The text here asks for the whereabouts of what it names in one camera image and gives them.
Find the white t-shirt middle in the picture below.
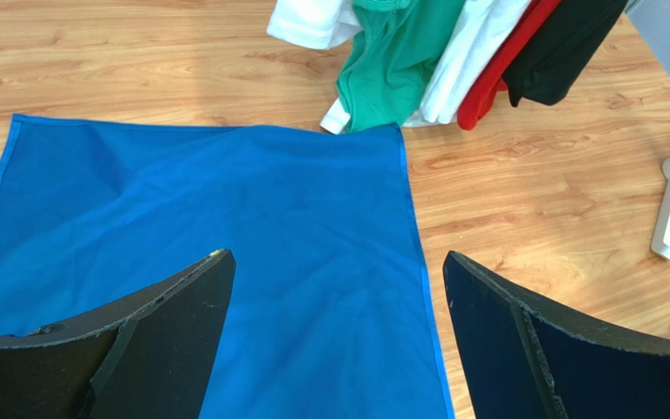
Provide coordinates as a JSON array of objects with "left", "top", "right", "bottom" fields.
[{"left": 318, "top": 0, "right": 534, "bottom": 135}]

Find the red t-shirt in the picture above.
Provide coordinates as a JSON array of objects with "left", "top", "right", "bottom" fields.
[{"left": 456, "top": 0, "right": 560, "bottom": 130}]

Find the green t-shirt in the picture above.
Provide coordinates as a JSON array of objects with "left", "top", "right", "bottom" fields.
[{"left": 321, "top": 1, "right": 465, "bottom": 134}]

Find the white t-shirt left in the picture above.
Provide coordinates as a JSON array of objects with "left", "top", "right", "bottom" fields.
[{"left": 267, "top": 0, "right": 362, "bottom": 50}]

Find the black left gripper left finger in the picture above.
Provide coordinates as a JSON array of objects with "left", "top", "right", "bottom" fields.
[{"left": 0, "top": 250, "right": 236, "bottom": 418}]

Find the black t-shirt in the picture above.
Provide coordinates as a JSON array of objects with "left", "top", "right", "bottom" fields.
[{"left": 502, "top": 0, "right": 627, "bottom": 107}]

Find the white t-shirt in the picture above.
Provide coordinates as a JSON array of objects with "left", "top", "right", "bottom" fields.
[
  {"left": 318, "top": 0, "right": 534, "bottom": 135},
  {"left": 267, "top": 0, "right": 362, "bottom": 50}
]

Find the blue cloth napkin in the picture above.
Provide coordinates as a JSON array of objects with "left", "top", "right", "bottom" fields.
[{"left": 0, "top": 114, "right": 453, "bottom": 418}]

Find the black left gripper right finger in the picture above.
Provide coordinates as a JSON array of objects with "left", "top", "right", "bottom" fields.
[{"left": 443, "top": 251, "right": 670, "bottom": 418}]

